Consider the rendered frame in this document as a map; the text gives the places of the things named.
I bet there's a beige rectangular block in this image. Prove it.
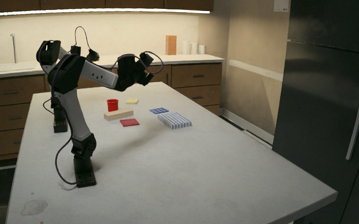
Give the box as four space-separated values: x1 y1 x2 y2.
104 108 134 121

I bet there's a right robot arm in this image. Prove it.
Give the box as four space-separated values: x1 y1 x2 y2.
53 54 146 187

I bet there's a red cup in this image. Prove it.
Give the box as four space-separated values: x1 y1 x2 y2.
107 99 119 112

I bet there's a red square coaster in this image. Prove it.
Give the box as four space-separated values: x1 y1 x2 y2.
120 118 139 127

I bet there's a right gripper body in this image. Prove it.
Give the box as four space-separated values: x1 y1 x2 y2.
134 67 155 86

